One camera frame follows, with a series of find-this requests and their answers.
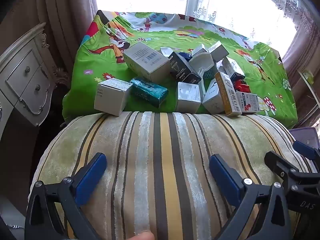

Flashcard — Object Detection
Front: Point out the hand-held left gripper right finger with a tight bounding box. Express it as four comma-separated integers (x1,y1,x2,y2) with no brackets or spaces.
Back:
209,154,292,240

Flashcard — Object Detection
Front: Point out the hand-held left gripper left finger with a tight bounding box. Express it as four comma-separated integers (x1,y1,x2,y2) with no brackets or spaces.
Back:
25,152,108,240

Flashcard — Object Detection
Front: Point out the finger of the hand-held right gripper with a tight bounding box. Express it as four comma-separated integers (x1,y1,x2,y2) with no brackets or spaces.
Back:
264,151,313,188
292,141,320,172

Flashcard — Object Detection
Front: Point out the lavender storage box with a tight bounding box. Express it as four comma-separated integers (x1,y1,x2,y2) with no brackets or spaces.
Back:
290,127,320,150

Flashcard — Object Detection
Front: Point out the white box with curly logo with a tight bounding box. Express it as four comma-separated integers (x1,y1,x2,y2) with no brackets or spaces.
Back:
202,79,227,114

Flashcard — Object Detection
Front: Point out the red blue toy car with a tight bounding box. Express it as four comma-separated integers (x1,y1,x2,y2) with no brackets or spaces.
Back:
231,79,251,95

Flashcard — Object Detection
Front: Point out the white toy basketball hoop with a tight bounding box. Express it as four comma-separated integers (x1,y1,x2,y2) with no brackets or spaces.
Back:
188,52,216,95

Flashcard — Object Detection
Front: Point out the person's left hand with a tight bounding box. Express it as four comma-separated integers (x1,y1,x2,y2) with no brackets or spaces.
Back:
125,231,155,240

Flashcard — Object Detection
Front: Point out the white leaning board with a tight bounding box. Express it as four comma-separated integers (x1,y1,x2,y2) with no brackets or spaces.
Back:
297,70,320,120

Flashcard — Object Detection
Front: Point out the striped sofa cushion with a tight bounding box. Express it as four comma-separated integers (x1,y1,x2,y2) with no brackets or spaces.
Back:
29,110,318,240

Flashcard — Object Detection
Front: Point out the white red medicine box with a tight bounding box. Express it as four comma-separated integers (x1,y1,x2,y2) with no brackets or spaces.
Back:
235,92,260,115

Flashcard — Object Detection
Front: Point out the green white small pack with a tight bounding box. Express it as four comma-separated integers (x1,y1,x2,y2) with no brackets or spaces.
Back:
301,70,315,85

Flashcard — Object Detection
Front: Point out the yellow white medicine box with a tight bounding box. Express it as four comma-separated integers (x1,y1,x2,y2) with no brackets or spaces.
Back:
214,72,242,117

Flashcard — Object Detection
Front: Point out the silver white box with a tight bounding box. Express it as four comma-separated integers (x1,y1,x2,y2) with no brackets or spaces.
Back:
175,82,202,113

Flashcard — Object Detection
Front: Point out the patterned brown curtain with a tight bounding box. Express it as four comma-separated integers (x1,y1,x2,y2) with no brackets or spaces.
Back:
282,17,320,128

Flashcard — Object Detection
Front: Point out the teal foil box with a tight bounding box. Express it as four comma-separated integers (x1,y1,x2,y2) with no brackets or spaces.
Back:
130,77,168,108

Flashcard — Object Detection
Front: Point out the white blue box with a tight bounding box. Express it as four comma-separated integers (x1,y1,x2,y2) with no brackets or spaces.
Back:
221,57,245,83

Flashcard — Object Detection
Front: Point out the white carved dresser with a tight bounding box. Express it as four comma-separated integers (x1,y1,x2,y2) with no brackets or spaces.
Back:
0,22,57,140

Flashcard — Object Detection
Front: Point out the black box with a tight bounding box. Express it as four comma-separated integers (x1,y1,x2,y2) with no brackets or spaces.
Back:
168,51,202,84

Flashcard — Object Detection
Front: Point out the green cartoon printed blanket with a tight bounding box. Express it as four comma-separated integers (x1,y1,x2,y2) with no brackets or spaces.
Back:
62,10,298,128

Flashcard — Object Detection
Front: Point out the white cube box printed logo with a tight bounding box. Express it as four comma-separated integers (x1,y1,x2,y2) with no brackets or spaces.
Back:
207,41,230,62

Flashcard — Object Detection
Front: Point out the large white box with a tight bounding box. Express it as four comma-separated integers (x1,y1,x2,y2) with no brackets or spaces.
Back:
123,42,172,82

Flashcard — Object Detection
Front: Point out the small white box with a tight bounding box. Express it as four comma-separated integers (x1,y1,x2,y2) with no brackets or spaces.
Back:
191,44,208,57

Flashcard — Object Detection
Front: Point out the white lace curtain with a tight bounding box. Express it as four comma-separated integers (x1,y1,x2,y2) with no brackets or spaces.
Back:
190,0,308,50

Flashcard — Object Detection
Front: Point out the beige pleated curtain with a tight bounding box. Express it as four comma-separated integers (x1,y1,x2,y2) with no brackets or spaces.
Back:
35,0,99,80

